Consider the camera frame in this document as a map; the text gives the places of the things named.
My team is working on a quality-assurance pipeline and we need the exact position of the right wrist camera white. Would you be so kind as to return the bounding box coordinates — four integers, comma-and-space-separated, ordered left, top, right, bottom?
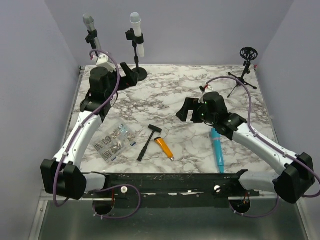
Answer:
199, 83, 213, 95

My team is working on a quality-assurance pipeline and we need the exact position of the clear plastic screw box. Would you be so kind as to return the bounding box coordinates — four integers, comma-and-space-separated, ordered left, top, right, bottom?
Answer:
92, 120, 136, 162

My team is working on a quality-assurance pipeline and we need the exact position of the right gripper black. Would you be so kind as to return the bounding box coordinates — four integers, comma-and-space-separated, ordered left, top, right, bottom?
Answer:
176, 96, 217, 125

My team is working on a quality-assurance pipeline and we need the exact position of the black front mounting rail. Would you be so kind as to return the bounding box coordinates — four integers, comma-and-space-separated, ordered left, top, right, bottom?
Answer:
83, 170, 260, 209

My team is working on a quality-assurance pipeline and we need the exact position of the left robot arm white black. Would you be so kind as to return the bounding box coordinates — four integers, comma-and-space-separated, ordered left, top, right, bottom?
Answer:
40, 62, 138, 200

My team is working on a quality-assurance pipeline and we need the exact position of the black hammer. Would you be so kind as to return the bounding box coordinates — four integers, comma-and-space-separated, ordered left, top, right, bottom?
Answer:
137, 124, 162, 162

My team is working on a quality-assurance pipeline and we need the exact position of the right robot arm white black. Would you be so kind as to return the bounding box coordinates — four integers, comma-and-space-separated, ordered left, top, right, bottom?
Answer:
176, 92, 315, 204

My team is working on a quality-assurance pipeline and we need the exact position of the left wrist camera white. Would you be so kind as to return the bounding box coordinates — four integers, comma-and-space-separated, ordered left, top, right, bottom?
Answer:
95, 54, 115, 73

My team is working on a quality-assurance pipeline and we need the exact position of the blue microphone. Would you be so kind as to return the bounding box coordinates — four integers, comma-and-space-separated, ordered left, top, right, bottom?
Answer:
210, 128, 225, 174

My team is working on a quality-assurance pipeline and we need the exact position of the white microphone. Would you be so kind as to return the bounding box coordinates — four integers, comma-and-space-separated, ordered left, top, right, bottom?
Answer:
130, 12, 145, 58

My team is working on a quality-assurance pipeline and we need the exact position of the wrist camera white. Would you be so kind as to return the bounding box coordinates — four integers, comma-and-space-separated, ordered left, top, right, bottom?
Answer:
95, 54, 115, 73
199, 83, 213, 95

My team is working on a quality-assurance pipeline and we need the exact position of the black tripod shock-mount stand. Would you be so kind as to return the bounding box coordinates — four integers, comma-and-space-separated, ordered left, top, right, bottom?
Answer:
227, 46, 258, 90

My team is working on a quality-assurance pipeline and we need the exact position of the grey microphone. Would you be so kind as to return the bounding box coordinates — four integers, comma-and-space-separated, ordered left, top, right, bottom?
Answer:
82, 13, 102, 50

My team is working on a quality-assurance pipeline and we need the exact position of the orange utility knife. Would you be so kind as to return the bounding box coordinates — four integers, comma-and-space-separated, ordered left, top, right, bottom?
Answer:
154, 137, 175, 162

